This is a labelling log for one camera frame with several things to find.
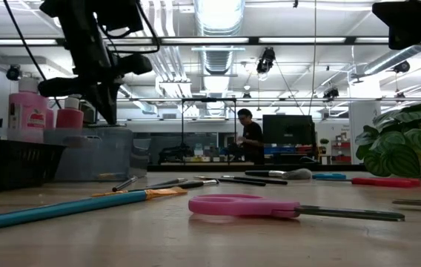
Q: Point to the silver ventilation duct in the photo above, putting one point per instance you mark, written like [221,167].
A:
[218,59]

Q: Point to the clear plastic storage bin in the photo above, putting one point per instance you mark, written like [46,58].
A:
[95,159]

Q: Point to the red shelf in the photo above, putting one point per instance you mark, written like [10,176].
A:
[342,145]

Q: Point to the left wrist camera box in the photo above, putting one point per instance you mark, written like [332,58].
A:
[121,15]

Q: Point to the black monitor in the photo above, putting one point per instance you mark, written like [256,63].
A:
[288,130]

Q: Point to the black background rig frame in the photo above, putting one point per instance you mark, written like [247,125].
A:
[209,99]

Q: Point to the red scissors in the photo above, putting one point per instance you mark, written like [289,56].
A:
[384,182]

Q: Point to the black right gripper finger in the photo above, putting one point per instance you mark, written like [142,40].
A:
[403,22]

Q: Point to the hot pink paint bottle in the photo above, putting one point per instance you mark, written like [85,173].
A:
[69,118]

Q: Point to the blue scissors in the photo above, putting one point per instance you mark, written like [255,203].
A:
[329,176]

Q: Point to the black background robot arm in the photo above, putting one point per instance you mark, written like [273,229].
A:
[175,153]

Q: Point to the person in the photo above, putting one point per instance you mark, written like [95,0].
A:
[253,137]

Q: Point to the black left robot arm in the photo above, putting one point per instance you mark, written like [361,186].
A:
[69,15]

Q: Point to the black ceiling spotlight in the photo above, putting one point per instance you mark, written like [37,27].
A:
[331,93]
[13,73]
[266,61]
[402,66]

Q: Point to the blue storage bin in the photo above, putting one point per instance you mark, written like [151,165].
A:
[281,150]

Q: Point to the large blue paintbrush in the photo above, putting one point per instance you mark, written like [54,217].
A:
[66,208]

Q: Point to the potted striped-leaf plant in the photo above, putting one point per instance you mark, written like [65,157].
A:
[396,155]

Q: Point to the black fluffy makeup brush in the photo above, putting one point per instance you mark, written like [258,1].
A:
[295,174]

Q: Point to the pink scissors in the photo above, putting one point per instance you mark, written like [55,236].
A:
[240,205]

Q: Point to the black mesh plastic basket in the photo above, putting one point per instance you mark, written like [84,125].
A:
[10,167]

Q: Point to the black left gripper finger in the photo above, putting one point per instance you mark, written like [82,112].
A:
[97,107]
[109,107]

